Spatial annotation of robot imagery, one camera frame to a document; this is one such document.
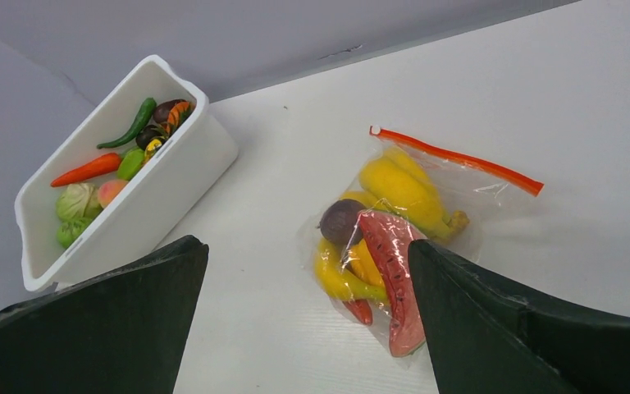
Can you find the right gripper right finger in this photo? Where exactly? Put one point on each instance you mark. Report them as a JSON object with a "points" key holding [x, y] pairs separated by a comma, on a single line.
{"points": [[488, 333]]}

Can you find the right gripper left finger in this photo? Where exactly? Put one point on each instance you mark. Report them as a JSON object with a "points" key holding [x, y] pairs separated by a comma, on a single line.
{"points": [[123, 331]]}

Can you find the red chili pepper toy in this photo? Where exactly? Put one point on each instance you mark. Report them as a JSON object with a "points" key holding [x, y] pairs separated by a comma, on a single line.
{"points": [[361, 310]]}

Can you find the clear zip bag red zipper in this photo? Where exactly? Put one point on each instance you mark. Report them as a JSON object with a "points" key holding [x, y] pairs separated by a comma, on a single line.
{"points": [[482, 189]]}

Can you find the yellow banana bunch toy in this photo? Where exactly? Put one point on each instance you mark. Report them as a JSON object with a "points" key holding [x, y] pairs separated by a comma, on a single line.
{"points": [[395, 183]]}

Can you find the dark purple plum toy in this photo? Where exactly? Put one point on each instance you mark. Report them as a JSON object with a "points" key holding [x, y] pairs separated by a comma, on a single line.
{"points": [[339, 223]]}

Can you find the yellow bell pepper toy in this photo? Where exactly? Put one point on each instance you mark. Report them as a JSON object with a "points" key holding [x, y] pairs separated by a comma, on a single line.
{"points": [[362, 264]]}

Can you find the green cabbage toy lower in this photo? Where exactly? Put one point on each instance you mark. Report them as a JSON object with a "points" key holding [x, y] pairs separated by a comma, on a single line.
{"points": [[70, 230]]}

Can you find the green cabbage toy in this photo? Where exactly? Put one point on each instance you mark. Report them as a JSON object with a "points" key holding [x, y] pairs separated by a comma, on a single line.
{"points": [[79, 200], [70, 230]]}

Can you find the green cabbage toy upper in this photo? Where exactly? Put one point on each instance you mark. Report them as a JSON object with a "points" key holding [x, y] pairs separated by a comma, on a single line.
{"points": [[79, 200]]}

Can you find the peach toy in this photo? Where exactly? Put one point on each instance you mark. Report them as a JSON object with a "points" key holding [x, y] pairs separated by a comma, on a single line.
{"points": [[109, 190]]}

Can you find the white plastic bin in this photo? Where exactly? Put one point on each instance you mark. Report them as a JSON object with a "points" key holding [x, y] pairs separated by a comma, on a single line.
{"points": [[156, 199]]}

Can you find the orange carrot toy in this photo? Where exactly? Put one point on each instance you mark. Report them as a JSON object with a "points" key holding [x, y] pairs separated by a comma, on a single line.
{"points": [[100, 166]]}

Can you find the green mango toy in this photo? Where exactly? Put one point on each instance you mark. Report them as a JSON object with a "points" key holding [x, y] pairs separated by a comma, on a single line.
{"points": [[132, 162]]}

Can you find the yellow lemon toy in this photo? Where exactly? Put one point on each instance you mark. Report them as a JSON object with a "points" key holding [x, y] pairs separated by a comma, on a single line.
{"points": [[153, 146]]}

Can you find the dark mangosteen toy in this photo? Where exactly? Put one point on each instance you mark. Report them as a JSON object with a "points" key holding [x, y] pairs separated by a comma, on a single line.
{"points": [[149, 133]]}

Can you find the dark eggplant toy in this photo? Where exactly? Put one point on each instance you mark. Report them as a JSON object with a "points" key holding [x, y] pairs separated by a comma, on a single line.
{"points": [[161, 111]]}

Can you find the green cucumber toy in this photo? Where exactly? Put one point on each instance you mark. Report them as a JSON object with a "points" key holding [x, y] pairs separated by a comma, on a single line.
{"points": [[141, 119]]}

